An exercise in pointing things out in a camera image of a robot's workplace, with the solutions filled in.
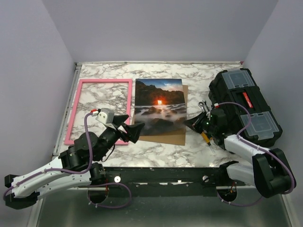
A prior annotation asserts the brown frame backing board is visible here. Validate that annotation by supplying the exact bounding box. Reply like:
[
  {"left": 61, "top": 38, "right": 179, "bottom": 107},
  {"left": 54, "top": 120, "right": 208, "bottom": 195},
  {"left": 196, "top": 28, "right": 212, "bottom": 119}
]
[{"left": 133, "top": 86, "right": 187, "bottom": 146}]

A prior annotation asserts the aluminium extrusion rail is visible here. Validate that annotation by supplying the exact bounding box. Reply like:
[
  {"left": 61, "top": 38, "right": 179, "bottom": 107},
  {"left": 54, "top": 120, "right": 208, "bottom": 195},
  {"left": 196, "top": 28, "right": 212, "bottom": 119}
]
[{"left": 51, "top": 62, "right": 82, "bottom": 160}]

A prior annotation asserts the black plastic toolbox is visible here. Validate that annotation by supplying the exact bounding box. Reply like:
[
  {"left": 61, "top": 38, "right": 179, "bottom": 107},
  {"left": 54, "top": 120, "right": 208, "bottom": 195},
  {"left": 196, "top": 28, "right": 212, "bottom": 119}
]
[{"left": 208, "top": 68, "right": 283, "bottom": 148}]

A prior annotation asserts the sunset landscape photo print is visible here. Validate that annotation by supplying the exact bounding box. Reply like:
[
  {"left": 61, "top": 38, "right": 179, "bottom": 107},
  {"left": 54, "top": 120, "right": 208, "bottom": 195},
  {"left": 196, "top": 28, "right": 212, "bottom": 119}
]
[{"left": 134, "top": 79, "right": 187, "bottom": 136}]

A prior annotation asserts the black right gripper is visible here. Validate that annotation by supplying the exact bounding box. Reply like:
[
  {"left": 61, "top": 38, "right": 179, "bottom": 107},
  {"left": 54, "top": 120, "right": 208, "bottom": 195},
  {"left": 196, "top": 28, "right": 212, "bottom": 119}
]
[{"left": 183, "top": 111, "right": 216, "bottom": 134}]

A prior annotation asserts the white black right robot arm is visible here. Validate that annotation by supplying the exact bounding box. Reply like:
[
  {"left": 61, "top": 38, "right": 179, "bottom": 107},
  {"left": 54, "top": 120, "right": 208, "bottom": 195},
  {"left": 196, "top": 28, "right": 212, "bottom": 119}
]
[{"left": 184, "top": 108, "right": 296, "bottom": 198}]

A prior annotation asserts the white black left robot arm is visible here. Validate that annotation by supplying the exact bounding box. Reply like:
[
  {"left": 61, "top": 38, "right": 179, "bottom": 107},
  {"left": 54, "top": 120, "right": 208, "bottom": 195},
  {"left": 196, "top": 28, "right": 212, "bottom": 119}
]
[{"left": 3, "top": 109, "right": 145, "bottom": 210}]

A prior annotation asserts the pink picture frame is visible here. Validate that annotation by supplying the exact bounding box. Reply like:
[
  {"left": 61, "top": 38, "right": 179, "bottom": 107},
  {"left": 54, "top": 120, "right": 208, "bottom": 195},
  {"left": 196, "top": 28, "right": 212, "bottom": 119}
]
[{"left": 64, "top": 79, "right": 133, "bottom": 146}]

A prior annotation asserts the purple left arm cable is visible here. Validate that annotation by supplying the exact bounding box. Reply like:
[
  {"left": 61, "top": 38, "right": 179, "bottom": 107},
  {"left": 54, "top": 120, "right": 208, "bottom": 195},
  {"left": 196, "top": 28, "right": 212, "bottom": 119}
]
[{"left": 2, "top": 111, "right": 133, "bottom": 209}]

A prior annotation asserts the silver ratchet wrench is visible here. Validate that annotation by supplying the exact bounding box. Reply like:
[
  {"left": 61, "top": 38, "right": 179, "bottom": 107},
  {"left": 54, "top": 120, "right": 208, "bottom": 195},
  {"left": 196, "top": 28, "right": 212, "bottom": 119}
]
[{"left": 198, "top": 100, "right": 210, "bottom": 113}]

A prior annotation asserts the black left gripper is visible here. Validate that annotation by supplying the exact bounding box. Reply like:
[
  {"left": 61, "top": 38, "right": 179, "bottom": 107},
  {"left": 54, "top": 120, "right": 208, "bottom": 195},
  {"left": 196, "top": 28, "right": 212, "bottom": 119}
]
[{"left": 96, "top": 115, "right": 145, "bottom": 162}]

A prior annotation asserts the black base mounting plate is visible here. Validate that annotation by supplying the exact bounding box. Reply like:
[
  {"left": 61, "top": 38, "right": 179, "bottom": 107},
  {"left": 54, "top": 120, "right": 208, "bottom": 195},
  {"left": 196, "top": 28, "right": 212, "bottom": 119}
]
[{"left": 89, "top": 163, "right": 244, "bottom": 198}]

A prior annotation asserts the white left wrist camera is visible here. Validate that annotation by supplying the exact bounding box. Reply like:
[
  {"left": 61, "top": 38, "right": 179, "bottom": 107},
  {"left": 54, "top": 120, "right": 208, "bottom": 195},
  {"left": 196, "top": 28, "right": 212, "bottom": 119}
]
[{"left": 91, "top": 108, "right": 114, "bottom": 125}]

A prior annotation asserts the yellow handled screwdriver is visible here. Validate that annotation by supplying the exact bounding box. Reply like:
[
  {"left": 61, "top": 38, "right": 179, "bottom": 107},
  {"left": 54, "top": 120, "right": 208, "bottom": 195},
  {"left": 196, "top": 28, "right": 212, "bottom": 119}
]
[{"left": 201, "top": 132, "right": 215, "bottom": 156}]

